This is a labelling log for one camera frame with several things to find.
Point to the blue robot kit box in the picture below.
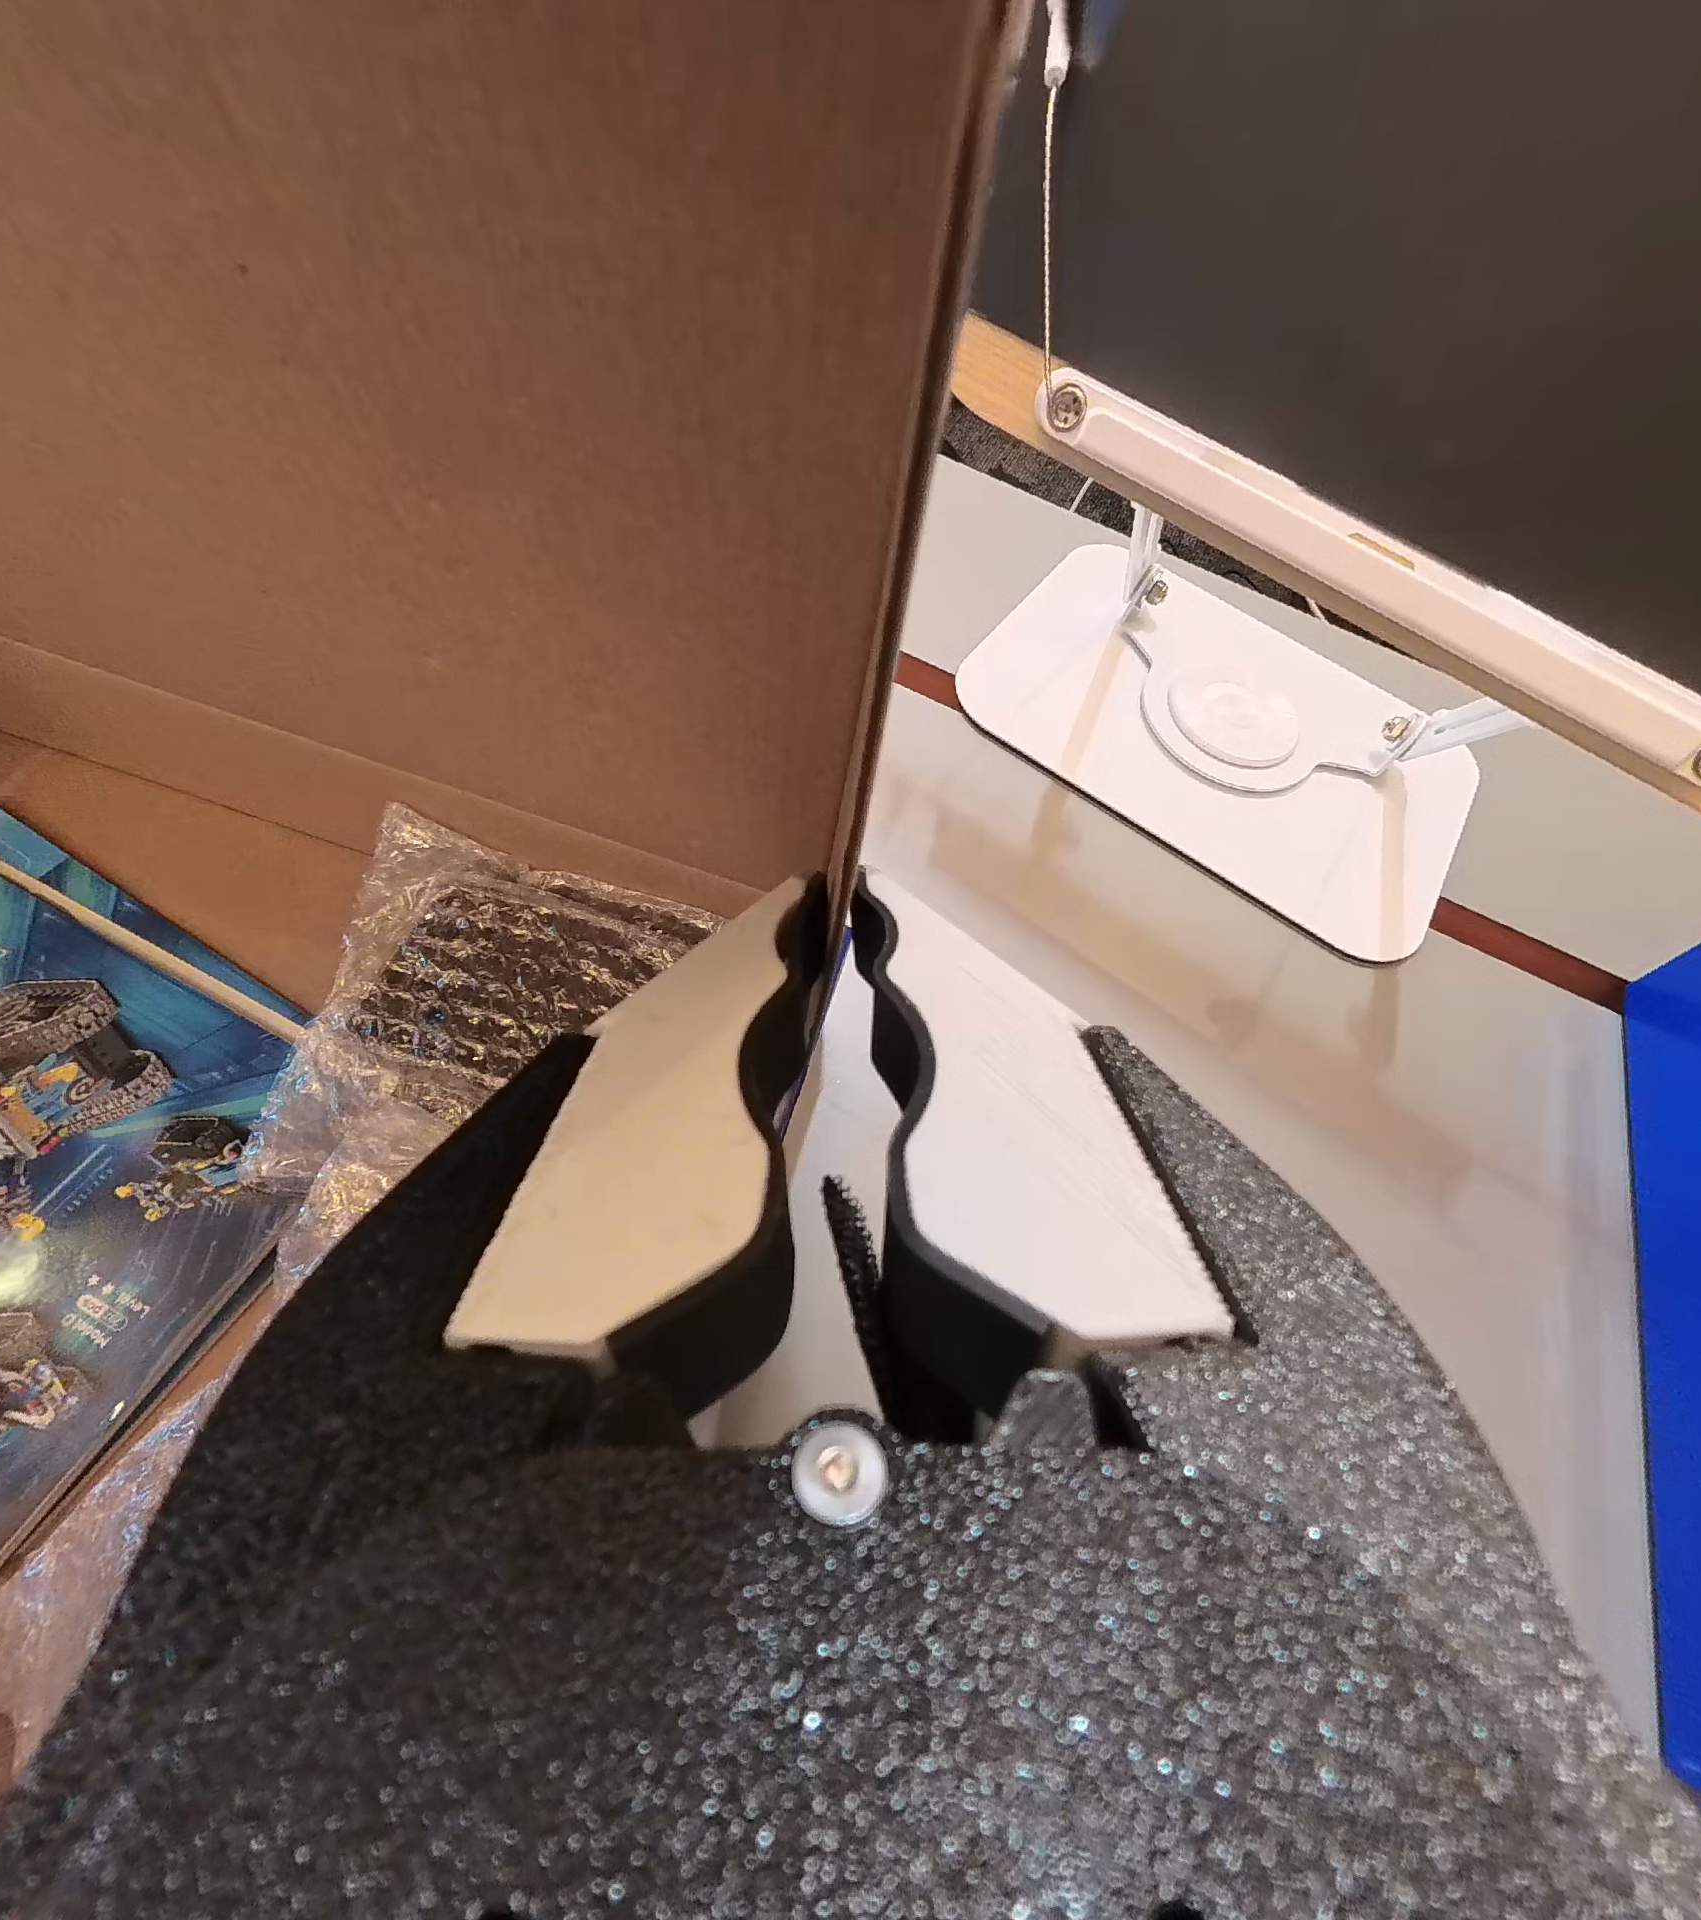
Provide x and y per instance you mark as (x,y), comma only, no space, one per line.
(415,375)

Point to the white desk stand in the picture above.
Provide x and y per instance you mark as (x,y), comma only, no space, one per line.
(1240,810)

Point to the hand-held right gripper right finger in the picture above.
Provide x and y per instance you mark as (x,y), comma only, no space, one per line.
(1061,1171)

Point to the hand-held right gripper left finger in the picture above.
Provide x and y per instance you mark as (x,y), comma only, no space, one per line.
(625,1171)

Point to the large blue instruction booklet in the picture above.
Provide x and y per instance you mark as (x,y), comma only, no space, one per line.
(54,1141)

